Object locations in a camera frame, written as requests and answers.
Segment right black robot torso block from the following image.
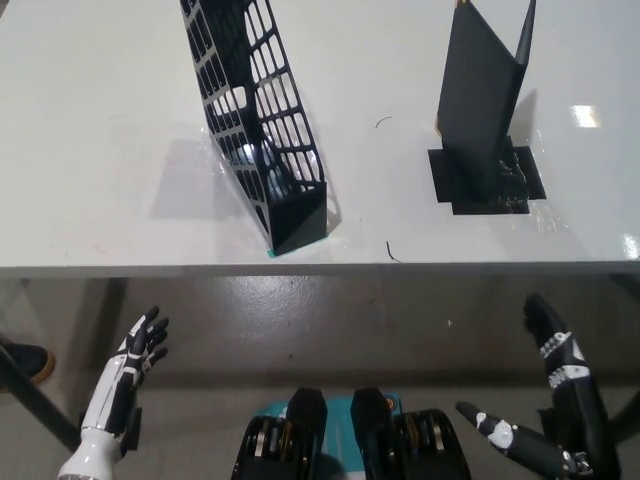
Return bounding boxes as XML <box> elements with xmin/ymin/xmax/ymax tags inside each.
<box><xmin>351</xmin><ymin>387</ymin><xmax>474</xmax><ymax>480</ymax></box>

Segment black tape patch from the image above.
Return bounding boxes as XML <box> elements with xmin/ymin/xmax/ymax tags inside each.
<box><xmin>427</xmin><ymin>135</ymin><xmax>547</xmax><ymax>217</ymax></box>

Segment black robot torso block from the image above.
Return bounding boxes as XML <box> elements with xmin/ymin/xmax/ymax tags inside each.
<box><xmin>229</xmin><ymin>387</ymin><xmax>329</xmax><ymax>480</ymax></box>
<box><xmin>351</xmin><ymin>387</ymin><xmax>474</xmax><ymax>480</ymax></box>

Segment black mesh file shelf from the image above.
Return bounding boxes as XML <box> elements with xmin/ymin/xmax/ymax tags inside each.
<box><xmin>179</xmin><ymin>0</ymin><xmax>330</xmax><ymax>255</ymax></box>

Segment left black robot torso block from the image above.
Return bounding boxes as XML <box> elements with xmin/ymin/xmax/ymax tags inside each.
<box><xmin>229</xmin><ymin>387</ymin><xmax>329</xmax><ymax>480</ymax></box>

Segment black shoe tan sole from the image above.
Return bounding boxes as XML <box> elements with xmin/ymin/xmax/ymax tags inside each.
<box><xmin>6</xmin><ymin>342</ymin><xmax>56</xmax><ymax>385</ymax></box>

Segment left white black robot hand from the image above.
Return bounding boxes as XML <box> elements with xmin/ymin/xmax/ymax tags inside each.
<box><xmin>81</xmin><ymin>305</ymin><xmax>170</xmax><ymax>444</ymax></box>

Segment black table leg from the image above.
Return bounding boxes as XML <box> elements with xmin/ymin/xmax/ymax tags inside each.
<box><xmin>0</xmin><ymin>329</ymin><xmax>87</xmax><ymax>454</ymax></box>

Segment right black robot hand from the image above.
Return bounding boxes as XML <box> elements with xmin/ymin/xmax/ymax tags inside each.
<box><xmin>455</xmin><ymin>293</ymin><xmax>624</xmax><ymax>480</ymax></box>

